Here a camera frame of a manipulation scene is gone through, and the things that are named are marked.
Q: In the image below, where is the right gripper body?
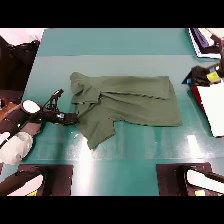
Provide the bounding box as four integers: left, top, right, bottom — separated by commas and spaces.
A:
181, 64, 224, 88

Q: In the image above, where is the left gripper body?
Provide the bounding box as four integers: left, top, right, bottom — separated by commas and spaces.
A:
53, 111, 80, 126

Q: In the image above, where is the green T-shirt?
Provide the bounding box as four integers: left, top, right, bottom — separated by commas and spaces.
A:
69, 71, 184, 151

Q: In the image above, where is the red garment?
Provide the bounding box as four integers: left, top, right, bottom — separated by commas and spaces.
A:
190, 85, 217, 138

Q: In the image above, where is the dark purple garment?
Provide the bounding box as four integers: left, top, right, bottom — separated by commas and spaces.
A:
191, 27, 224, 55

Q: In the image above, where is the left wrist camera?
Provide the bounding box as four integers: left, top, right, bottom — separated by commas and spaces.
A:
45, 88, 65, 112

